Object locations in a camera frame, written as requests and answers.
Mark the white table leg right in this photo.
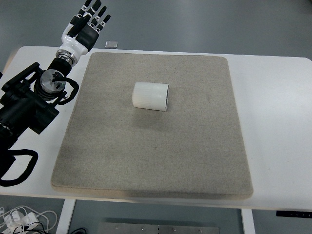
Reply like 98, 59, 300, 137
241, 209, 255, 234

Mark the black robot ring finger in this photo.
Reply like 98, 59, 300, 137
89, 6, 107, 27

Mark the grey metal floor plate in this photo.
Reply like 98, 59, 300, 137
97, 222, 220, 234

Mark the white table leg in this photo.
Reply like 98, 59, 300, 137
241, 209, 255, 234
56, 199, 76, 234

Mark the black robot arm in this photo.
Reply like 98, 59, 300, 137
0, 0, 111, 152

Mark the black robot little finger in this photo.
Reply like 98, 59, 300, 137
95, 15, 111, 33

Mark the black sleeved cable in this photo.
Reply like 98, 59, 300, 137
0, 149, 39, 187

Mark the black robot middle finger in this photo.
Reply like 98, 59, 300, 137
85, 0, 101, 17

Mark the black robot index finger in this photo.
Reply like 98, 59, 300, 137
77, 0, 92, 18

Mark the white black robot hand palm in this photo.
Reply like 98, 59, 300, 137
58, 22, 99, 57

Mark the white table leg left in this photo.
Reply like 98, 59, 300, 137
56, 199, 76, 234

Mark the black table control panel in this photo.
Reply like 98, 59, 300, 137
276, 211, 312, 218

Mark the small grey metal box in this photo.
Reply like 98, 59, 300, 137
105, 40, 118, 48

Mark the beige felt mat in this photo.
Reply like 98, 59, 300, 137
51, 52, 253, 199

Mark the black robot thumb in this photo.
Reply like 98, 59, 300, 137
67, 15, 89, 36

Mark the white cup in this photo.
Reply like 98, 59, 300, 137
132, 82, 169, 111

